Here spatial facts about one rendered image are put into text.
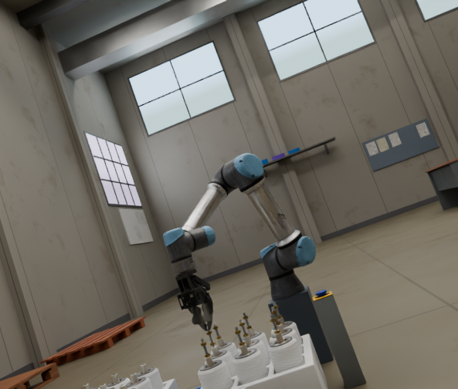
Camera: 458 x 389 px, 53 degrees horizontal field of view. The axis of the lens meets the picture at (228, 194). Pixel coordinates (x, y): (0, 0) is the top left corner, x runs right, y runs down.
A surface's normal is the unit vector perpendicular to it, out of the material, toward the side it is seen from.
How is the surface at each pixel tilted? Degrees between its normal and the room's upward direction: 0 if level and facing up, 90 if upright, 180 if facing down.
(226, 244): 90
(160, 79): 90
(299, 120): 90
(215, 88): 90
